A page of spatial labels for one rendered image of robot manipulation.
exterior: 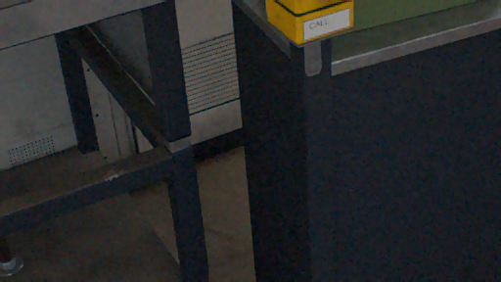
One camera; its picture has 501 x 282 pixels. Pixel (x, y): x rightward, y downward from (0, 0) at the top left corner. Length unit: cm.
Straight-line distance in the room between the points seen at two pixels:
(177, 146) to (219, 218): 72
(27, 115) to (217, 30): 47
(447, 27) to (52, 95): 105
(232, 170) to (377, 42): 109
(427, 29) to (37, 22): 51
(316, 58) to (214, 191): 108
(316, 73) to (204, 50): 100
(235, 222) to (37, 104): 52
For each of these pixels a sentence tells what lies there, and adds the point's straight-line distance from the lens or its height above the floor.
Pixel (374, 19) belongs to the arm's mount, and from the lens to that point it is 122.
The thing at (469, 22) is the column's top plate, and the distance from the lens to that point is 124.
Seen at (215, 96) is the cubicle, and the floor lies 17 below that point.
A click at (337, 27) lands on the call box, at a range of 109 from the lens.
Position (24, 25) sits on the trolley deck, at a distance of 118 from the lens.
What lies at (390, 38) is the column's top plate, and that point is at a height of 75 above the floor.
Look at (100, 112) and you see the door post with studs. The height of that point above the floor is 23.
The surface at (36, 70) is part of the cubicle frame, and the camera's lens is 199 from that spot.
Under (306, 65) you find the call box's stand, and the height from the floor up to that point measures 76.
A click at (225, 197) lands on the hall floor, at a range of 214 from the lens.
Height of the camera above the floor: 132
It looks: 35 degrees down
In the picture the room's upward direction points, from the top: 5 degrees counter-clockwise
